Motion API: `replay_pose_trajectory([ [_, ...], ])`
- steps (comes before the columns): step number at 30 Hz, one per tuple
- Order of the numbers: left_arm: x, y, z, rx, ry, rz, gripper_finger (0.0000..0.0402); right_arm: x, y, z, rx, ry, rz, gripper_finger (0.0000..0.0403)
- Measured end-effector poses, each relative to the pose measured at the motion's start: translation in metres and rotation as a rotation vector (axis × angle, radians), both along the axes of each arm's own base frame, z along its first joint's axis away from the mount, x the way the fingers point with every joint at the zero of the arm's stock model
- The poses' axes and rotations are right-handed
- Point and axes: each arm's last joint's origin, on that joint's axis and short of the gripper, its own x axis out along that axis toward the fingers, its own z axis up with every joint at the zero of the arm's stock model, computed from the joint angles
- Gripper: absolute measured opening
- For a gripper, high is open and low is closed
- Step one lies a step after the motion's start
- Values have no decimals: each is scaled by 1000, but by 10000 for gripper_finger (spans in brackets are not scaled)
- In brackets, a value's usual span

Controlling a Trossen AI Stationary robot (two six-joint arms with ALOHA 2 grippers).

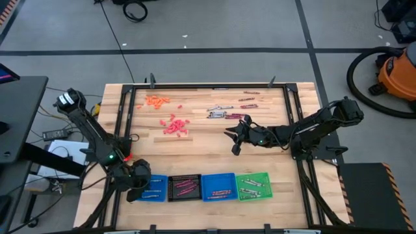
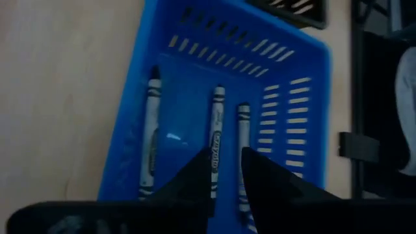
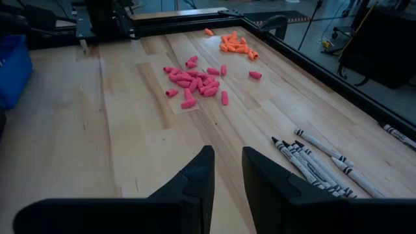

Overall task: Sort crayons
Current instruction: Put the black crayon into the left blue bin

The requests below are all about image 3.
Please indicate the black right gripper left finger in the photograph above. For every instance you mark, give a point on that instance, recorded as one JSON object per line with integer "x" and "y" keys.
{"x": 182, "y": 214}

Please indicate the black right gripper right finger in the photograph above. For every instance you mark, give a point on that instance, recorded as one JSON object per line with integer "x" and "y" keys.
{"x": 292, "y": 211}

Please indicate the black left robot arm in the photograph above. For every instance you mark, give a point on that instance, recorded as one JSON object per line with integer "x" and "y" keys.
{"x": 104, "y": 16}

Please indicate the white crayon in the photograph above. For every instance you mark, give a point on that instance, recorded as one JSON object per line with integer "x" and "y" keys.
{"x": 357, "y": 177}
{"x": 323, "y": 147}

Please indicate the pink eraser cap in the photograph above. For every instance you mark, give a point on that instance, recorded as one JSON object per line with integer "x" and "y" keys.
{"x": 188, "y": 93}
{"x": 223, "y": 70}
{"x": 255, "y": 75}
{"x": 188, "y": 103}
{"x": 192, "y": 59}
{"x": 191, "y": 64}
{"x": 213, "y": 71}
{"x": 202, "y": 75}
{"x": 210, "y": 92}
{"x": 208, "y": 80}
{"x": 168, "y": 69}
{"x": 224, "y": 97}
{"x": 194, "y": 85}
{"x": 175, "y": 71}
{"x": 171, "y": 93}
{"x": 183, "y": 84}
{"x": 192, "y": 73}
{"x": 180, "y": 77}
{"x": 210, "y": 85}

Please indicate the orange eraser cap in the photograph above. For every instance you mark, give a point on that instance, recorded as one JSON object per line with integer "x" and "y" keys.
{"x": 243, "y": 40}
{"x": 224, "y": 39}
{"x": 234, "y": 42}
{"x": 233, "y": 35}
{"x": 231, "y": 48}
{"x": 255, "y": 55}
{"x": 251, "y": 54}
{"x": 209, "y": 32}
{"x": 223, "y": 47}
{"x": 240, "y": 49}

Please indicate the black equipment cart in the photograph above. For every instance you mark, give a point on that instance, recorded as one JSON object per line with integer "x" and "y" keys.
{"x": 383, "y": 48}

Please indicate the striped floor mat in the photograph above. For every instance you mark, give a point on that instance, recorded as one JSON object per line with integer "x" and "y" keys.
{"x": 299, "y": 16}

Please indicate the blue plastic basket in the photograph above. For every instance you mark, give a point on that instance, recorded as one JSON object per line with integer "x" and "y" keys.
{"x": 13, "y": 71}

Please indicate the black aluminium table frame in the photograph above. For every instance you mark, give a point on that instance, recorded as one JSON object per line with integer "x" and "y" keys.
{"x": 325, "y": 70}

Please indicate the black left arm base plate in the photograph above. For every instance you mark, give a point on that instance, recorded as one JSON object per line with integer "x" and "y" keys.
{"x": 81, "y": 26}

